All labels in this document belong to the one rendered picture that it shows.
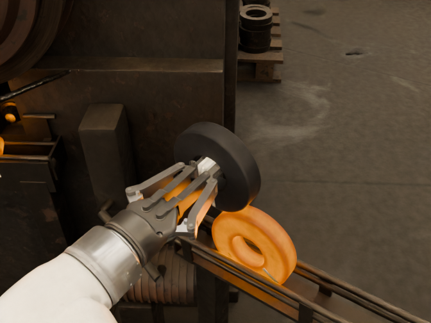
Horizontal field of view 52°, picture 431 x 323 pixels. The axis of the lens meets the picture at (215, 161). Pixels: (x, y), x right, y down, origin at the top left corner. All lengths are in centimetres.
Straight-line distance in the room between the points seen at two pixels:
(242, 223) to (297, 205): 114
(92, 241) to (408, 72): 259
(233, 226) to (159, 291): 31
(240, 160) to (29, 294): 32
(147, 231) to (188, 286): 42
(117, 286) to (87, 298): 4
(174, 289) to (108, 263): 45
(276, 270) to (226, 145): 23
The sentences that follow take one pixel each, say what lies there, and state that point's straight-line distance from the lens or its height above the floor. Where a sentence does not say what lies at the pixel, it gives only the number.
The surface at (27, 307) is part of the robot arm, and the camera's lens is 51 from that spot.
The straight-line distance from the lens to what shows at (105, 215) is 98.
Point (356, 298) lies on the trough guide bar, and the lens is 76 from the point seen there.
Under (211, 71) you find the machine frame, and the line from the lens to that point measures 90.
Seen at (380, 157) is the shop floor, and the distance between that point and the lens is 218.
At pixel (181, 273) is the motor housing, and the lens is 96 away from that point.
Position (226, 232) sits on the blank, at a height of 73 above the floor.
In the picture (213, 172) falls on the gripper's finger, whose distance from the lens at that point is 66.
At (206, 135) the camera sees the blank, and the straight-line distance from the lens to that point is 64.
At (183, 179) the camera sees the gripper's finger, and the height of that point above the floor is 87.
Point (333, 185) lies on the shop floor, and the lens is 196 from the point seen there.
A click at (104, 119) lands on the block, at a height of 80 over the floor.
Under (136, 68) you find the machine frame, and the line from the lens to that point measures 92.
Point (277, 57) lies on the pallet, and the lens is 258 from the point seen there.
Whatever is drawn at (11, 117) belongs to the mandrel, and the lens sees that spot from 109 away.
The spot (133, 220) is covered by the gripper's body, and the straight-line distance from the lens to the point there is 57.
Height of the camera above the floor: 130
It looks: 40 degrees down
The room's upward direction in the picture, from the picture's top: straight up
